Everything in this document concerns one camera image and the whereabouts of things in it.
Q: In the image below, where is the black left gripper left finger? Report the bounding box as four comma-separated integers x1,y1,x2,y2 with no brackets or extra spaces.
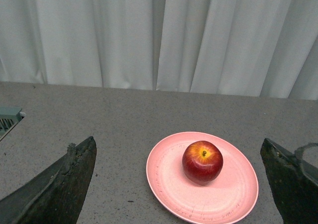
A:
0,136,97,224

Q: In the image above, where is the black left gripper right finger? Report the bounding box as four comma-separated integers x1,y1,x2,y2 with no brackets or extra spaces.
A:
260,138,318,224

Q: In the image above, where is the red apple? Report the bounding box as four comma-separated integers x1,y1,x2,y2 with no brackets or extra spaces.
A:
182,141,224,185

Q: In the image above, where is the white curtain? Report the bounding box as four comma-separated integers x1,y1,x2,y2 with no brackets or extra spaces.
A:
0,0,318,100

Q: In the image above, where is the pink plate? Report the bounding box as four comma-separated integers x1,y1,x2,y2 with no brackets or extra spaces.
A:
146,132,259,224

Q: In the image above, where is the grey-green slotted device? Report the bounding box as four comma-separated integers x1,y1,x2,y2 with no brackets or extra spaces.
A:
0,106,26,140

